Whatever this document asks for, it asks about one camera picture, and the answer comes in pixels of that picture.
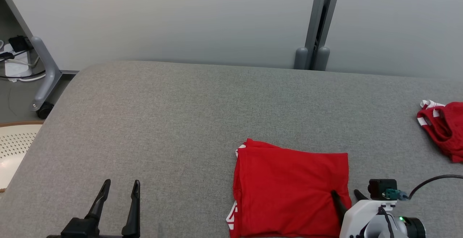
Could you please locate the grey cylindrical post foot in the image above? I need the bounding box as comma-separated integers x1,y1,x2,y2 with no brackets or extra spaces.
313,46,330,71
294,47,309,69

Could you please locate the red jersey with white sleeves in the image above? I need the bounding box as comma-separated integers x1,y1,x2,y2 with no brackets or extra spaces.
226,139,352,238

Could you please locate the grey partition leg frame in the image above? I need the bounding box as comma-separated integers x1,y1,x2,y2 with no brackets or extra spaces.
0,0,78,112

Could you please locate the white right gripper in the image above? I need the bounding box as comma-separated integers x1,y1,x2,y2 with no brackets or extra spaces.
331,189,398,238

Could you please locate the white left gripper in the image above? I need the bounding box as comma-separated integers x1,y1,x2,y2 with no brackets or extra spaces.
47,179,141,238

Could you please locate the white power strip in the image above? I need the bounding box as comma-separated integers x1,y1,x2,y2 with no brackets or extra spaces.
4,44,33,78

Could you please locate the black floor cable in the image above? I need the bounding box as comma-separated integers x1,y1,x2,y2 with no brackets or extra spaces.
0,70,47,81

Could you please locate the black caster wheel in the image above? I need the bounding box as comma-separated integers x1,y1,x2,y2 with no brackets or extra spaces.
37,102,55,119

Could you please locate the black power adapter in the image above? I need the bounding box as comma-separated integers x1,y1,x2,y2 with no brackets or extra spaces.
9,35,31,52

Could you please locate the teal right camera connector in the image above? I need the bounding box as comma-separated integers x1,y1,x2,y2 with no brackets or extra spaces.
383,188,409,201

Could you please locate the grey metal partition post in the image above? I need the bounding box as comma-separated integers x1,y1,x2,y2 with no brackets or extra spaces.
305,0,343,70

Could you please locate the white perforated chair seat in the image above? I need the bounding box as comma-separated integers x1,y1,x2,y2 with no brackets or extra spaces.
0,120,45,192

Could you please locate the red shorts white side stripe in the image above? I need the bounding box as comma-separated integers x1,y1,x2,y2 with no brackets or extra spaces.
417,100,463,163

